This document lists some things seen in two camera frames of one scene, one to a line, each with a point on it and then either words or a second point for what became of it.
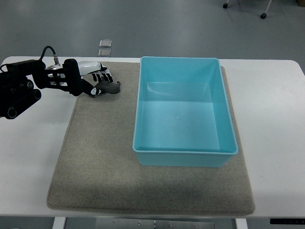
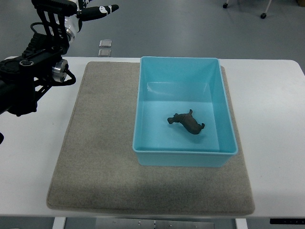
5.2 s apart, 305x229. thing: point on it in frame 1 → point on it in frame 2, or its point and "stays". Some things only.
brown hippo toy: x=107 y=87 → x=188 y=121
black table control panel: x=287 y=221 stays
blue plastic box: x=182 y=115 stays
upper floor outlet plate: x=105 y=43 stays
